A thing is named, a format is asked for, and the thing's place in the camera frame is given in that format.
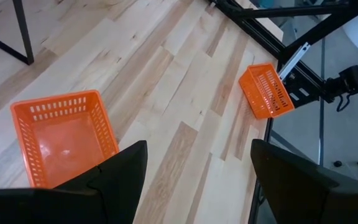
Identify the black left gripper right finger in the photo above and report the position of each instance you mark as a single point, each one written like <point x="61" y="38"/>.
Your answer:
<point x="297" y="193"/>

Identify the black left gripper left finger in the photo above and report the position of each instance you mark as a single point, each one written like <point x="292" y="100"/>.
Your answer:
<point x="110" y="193"/>

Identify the orange plastic basket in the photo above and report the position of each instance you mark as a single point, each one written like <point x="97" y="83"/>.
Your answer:
<point x="266" y="91"/>
<point x="64" y="146"/>

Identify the black aluminium rig frame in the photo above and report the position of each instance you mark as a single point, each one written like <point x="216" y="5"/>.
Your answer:
<point x="259" y="34"/>

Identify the wooden shelf black metal frame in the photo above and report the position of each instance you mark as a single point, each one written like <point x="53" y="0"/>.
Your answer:
<point x="23" y="31"/>

